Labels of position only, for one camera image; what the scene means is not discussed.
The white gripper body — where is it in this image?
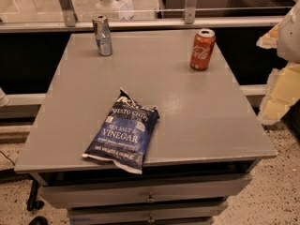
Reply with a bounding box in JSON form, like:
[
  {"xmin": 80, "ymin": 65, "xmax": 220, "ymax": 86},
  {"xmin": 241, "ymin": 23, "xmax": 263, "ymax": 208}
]
[{"xmin": 277, "ymin": 2, "xmax": 300, "ymax": 63}]

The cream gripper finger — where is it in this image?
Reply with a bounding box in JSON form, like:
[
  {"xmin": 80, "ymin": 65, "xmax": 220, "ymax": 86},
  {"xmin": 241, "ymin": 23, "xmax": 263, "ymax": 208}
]
[
  {"xmin": 256, "ymin": 24, "xmax": 279, "ymax": 49},
  {"xmin": 258, "ymin": 62, "xmax": 300, "ymax": 125}
]

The red coca-cola can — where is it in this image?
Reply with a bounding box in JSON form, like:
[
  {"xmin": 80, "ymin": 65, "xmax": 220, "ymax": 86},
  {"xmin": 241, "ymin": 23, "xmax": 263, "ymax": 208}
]
[{"xmin": 190, "ymin": 28, "xmax": 216, "ymax": 70}]

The silver blue soda can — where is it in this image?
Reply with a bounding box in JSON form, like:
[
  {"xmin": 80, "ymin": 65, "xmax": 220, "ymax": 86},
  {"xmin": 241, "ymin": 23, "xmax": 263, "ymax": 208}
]
[{"xmin": 92, "ymin": 15, "xmax": 113, "ymax": 56}]

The blue potato chip bag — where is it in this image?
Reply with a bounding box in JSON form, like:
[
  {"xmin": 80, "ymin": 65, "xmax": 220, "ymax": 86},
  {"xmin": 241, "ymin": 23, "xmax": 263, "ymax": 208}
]
[{"xmin": 82, "ymin": 89, "xmax": 159, "ymax": 174}]

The grey drawer cabinet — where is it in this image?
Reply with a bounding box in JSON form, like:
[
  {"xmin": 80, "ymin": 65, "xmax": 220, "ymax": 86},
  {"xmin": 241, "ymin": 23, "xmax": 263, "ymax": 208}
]
[{"xmin": 15, "ymin": 30, "xmax": 276, "ymax": 225}]

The upper drawer knob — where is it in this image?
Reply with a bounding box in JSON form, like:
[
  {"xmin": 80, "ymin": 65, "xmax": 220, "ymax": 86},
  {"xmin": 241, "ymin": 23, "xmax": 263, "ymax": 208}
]
[{"xmin": 145, "ymin": 192, "xmax": 156, "ymax": 203}]

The drawer knob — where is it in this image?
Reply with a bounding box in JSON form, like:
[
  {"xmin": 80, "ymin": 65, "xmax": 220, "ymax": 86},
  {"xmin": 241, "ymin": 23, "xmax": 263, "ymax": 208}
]
[
  {"xmin": 147, "ymin": 214, "xmax": 156, "ymax": 223},
  {"xmin": 145, "ymin": 192, "xmax": 156, "ymax": 203}
]

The lower drawer knob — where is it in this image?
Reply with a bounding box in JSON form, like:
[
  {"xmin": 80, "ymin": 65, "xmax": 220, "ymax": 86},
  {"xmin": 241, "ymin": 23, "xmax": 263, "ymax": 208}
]
[{"xmin": 147, "ymin": 214, "xmax": 156, "ymax": 223}]

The black caster wheel leg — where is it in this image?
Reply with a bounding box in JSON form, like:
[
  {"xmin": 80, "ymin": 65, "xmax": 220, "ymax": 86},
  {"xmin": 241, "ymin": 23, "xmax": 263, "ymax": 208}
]
[{"xmin": 26, "ymin": 180, "xmax": 44, "ymax": 212}]

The right metal bracket post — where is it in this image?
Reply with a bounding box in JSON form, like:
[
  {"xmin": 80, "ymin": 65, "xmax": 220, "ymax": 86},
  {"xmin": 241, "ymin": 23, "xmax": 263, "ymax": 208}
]
[{"xmin": 184, "ymin": 0, "xmax": 198, "ymax": 24}]

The metal bracket post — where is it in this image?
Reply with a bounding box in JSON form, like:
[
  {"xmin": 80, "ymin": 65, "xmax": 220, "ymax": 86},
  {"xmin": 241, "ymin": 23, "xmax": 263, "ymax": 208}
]
[
  {"xmin": 59, "ymin": 0, "xmax": 77, "ymax": 27},
  {"xmin": 184, "ymin": 0, "xmax": 198, "ymax": 24}
]

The horizontal metal rail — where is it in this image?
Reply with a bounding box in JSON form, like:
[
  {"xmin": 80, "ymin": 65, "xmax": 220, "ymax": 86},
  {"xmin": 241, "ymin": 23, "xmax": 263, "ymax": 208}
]
[{"xmin": 0, "ymin": 16, "xmax": 283, "ymax": 33}]

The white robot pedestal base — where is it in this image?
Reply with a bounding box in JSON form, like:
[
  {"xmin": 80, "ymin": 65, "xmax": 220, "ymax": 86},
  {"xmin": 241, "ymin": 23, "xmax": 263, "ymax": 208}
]
[{"xmin": 95, "ymin": 0, "xmax": 134, "ymax": 21}]

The left metal bracket post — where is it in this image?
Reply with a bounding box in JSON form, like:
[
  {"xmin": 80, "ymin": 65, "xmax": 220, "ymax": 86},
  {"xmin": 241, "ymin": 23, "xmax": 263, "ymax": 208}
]
[{"xmin": 59, "ymin": 0, "xmax": 77, "ymax": 27}]

